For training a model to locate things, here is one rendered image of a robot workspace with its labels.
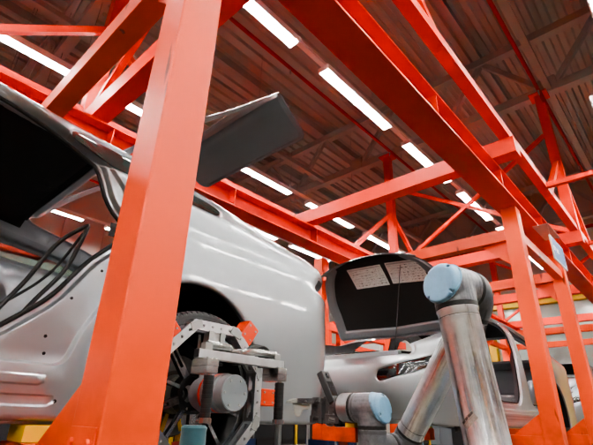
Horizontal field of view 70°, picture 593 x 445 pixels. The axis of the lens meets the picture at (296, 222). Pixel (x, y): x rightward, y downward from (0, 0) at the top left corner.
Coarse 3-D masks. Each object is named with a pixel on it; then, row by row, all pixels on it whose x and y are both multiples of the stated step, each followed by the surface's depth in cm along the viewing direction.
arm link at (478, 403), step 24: (432, 288) 120; (456, 288) 115; (480, 288) 121; (456, 312) 114; (456, 336) 112; (480, 336) 111; (456, 360) 110; (480, 360) 108; (456, 384) 109; (480, 384) 105; (456, 408) 109; (480, 408) 103; (480, 432) 101; (504, 432) 101
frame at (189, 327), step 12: (192, 324) 167; (204, 324) 172; (216, 324) 176; (180, 336) 162; (228, 336) 183; (240, 336) 183; (240, 348) 183; (252, 372) 186; (252, 384) 184; (252, 396) 181; (252, 408) 179; (252, 420) 177; (240, 432) 176; (252, 432) 176; (168, 444) 148; (228, 444) 170; (240, 444) 170
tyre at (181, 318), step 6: (186, 312) 178; (192, 312) 179; (198, 312) 181; (204, 312) 185; (180, 318) 174; (186, 318) 176; (192, 318) 178; (198, 318) 180; (204, 318) 182; (210, 318) 185; (216, 318) 187; (180, 324) 173; (228, 324) 191; (228, 342) 189; (240, 420) 183
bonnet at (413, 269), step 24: (360, 264) 488; (384, 264) 473; (408, 264) 459; (336, 288) 525; (360, 288) 508; (384, 288) 491; (408, 288) 475; (336, 312) 537; (360, 312) 521; (384, 312) 501; (408, 312) 483; (432, 312) 465; (360, 336) 525; (384, 336) 508
